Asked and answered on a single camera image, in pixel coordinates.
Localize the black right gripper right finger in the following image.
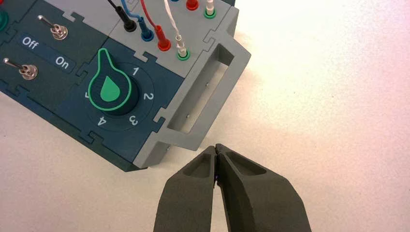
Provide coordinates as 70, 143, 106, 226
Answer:
216, 144, 312, 232

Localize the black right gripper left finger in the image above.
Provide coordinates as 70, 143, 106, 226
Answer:
153, 145, 216, 232

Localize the teal knob with green pointer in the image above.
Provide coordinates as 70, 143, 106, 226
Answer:
87, 48, 139, 116

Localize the teal and grey control box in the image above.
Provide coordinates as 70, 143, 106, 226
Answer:
0, 0, 252, 173

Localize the black banana plug cable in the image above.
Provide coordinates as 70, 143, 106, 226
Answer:
107, 0, 138, 33

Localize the metal toggle switch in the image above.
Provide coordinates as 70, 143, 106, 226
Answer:
37, 14, 69, 41
2, 58, 38, 81

